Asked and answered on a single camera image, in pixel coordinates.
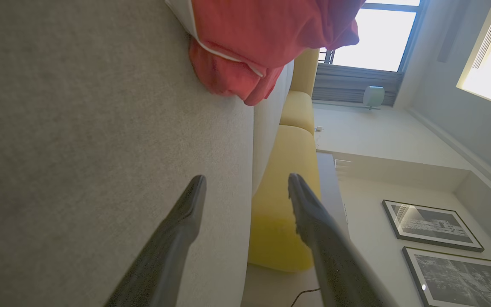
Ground black framed monochrome picture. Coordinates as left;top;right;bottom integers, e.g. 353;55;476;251
382;199;485;253
402;246;491;307

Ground thin black cable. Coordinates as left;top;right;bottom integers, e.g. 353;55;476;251
290;288;322;307

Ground large yellow sofa back cushion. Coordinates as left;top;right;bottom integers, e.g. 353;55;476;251
248;125;323;273

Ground large grey sofa seat cushion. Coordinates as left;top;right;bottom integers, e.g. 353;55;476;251
252;60;295;197

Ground balcony window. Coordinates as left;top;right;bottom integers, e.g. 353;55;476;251
319;0;423;73

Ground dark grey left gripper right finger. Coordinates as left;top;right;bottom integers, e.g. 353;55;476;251
287;173;399;307

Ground grey sofa chaise cushion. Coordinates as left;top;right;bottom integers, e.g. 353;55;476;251
0;0;255;307

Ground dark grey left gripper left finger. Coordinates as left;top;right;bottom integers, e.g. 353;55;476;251
104;175;207;307

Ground small yellow sofa back cushion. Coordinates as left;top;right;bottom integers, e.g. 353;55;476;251
280;90;315;135

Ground red shorts with cream stripe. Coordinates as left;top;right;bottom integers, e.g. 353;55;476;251
165;0;286;106

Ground grey pleated curtain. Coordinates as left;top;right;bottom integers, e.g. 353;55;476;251
312;63;404;107

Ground pale green wall lamp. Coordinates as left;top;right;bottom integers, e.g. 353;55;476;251
363;86;386;111

